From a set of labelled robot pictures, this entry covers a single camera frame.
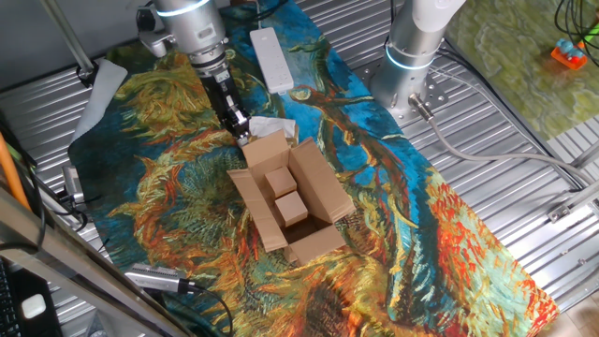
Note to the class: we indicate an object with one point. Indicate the brown cardboard box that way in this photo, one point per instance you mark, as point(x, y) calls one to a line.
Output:
point(318, 182)

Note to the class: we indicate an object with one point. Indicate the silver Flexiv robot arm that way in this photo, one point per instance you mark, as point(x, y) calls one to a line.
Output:
point(196, 28)

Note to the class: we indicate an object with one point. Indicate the gold and white tissue pack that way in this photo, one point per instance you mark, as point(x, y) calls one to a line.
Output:
point(271, 126)

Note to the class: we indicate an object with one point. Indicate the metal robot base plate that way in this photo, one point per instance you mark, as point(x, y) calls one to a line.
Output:
point(437, 96)

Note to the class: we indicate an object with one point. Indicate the white power strip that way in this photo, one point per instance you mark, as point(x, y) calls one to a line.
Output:
point(273, 61)

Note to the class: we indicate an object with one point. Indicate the sunflower painting cloth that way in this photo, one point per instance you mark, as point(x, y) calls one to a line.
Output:
point(421, 234)

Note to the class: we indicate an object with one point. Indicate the orange toy block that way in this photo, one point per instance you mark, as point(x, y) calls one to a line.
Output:
point(566, 61)

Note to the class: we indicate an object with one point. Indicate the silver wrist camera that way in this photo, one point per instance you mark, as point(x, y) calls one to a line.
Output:
point(154, 39)

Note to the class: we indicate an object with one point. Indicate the blue toy piece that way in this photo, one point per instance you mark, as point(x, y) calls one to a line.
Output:
point(568, 48)

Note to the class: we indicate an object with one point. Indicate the green patterned mat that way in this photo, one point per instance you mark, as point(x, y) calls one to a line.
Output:
point(515, 70)

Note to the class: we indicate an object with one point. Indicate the aluminium rail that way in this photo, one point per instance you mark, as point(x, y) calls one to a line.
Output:
point(587, 156)
point(575, 201)

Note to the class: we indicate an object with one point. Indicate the green plastic stick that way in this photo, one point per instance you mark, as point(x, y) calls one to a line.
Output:
point(592, 33)

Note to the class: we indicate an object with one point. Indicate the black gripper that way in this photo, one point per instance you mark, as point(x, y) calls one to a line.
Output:
point(223, 96)

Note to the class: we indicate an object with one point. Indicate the metal tripod pole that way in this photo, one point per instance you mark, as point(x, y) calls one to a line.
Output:
point(65, 28)

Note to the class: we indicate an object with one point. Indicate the white rounded device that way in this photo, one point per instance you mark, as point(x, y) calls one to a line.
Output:
point(33, 306)

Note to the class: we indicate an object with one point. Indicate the aluminium frame beam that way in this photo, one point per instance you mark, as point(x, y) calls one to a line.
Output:
point(47, 243)

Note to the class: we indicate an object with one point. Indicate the black keyboard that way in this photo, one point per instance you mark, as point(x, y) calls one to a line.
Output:
point(5, 304)

